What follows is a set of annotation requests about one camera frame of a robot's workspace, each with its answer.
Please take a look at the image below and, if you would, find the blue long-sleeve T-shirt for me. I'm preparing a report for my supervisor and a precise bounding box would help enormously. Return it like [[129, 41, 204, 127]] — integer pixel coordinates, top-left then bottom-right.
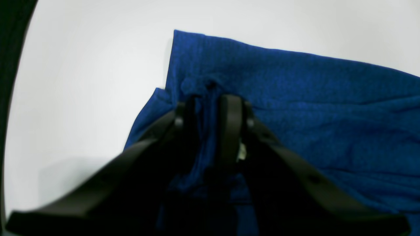
[[124, 30, 420, 236]]

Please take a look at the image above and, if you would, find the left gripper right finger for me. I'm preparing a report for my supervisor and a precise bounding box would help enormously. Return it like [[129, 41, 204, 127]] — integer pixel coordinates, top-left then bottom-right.
[[219, 95, 410, 236]]

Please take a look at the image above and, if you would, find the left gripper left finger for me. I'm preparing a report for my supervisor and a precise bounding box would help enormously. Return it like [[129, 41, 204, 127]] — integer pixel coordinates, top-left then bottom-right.
[[6, 99, 197, 236]]

